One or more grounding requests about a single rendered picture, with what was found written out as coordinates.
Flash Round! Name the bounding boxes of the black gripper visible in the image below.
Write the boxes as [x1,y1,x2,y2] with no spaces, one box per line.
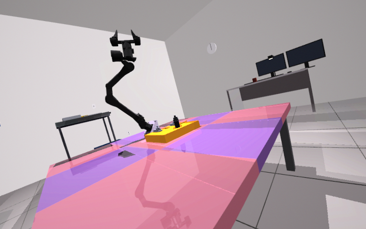
[110,30,141,50]

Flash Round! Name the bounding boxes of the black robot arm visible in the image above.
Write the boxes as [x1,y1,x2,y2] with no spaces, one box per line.
[105,48,153,132]

